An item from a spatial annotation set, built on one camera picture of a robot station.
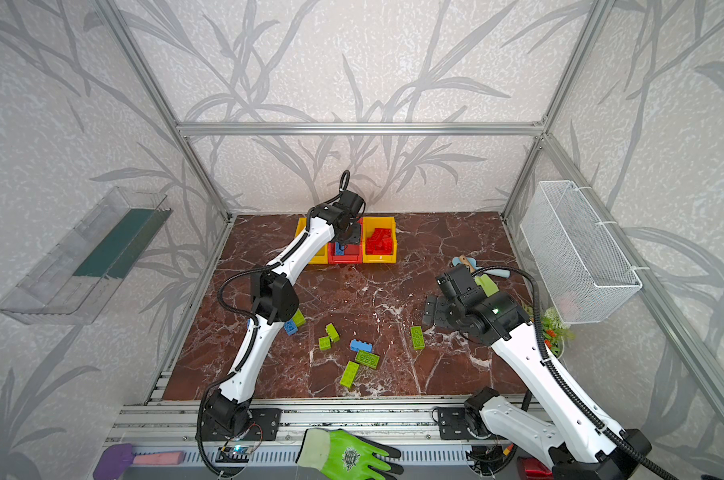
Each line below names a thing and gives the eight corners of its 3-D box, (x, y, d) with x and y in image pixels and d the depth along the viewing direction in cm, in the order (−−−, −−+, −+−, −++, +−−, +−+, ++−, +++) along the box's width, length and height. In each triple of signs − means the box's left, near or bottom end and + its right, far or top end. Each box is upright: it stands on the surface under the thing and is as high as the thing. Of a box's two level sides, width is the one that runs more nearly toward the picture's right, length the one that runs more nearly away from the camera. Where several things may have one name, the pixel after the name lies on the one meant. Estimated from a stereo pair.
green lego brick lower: (354, 360, 86) (354, 357, 84) (359, 350, 88) (358, 347, 86) (376, 369, 85) (376, 366, 83) (380, 359, 86) (380, 356, 85)
